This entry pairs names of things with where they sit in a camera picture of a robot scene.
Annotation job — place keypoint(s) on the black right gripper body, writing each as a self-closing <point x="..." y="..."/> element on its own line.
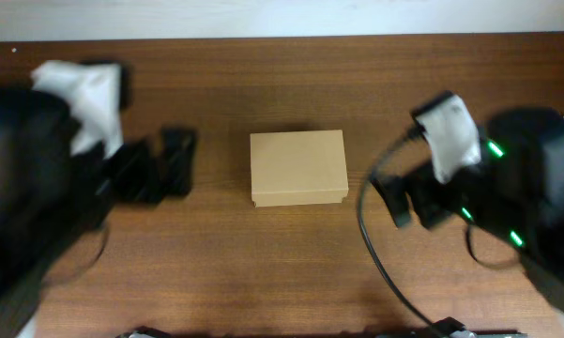
<point x="432" y="199"/>

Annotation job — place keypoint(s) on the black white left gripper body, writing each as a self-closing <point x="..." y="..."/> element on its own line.
<point x="138" y="171"/>

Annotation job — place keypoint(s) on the brown cardboard box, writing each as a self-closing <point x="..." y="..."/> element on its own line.
<point x="296" y="168"/>

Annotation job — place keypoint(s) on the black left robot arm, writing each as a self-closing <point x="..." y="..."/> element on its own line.
<point x="50" y="197"/>

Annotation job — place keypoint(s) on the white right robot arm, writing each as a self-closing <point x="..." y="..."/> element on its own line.
<point x="515" y="191"/>

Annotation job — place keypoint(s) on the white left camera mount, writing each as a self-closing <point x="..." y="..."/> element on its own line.
<point x="93" y="95"/>

